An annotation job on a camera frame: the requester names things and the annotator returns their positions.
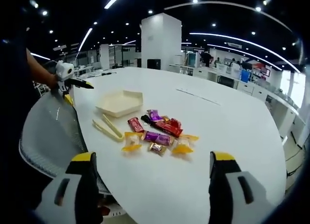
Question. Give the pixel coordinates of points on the yellow clear snack packet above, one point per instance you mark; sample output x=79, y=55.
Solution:
x=184, y=144
x=132, y=141

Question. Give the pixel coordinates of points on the white counter cabinets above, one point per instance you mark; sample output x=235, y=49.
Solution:
x=254, y=91

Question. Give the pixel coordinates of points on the small purple snack packet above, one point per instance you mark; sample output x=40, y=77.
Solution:
x=153, y=115

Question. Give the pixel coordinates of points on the small gold wrapped candy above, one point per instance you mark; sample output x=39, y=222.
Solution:
x=165, y=118

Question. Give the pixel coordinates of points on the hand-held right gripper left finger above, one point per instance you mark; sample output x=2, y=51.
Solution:
x=72, y=197

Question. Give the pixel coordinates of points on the small red snack packet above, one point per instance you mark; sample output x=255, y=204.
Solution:
x=136, y=124

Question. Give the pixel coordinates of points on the grey mesh office chair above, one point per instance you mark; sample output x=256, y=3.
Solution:
x=53, y=137

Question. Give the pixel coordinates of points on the brown gold snack packet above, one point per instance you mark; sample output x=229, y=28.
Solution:
x=157, y=148

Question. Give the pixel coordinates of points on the black snack packet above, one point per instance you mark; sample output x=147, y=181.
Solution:
x=147, y=120

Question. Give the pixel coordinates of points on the black box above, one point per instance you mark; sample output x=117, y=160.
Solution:
x=153, y=64

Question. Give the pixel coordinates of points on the large red snack packet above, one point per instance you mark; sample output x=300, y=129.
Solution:
x=169, y=127

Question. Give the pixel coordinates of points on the beige hexagonal container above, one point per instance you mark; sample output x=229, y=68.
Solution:
x=116, y=104

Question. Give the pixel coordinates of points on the blue bin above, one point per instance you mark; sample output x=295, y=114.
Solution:
x=245, y=76

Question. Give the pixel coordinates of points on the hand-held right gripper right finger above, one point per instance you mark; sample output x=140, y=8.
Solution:
x=232, y=199

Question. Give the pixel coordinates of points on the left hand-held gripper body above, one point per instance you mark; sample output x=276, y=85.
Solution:
x=63, y=70

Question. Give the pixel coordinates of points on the large purple snack packet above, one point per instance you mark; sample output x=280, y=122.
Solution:
x=157, y=137

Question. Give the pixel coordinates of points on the white square pillar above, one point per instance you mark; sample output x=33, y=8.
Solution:
x=161, y=40

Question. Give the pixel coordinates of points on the beige plastic food tongs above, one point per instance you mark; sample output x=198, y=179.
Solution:
x=110, y=128

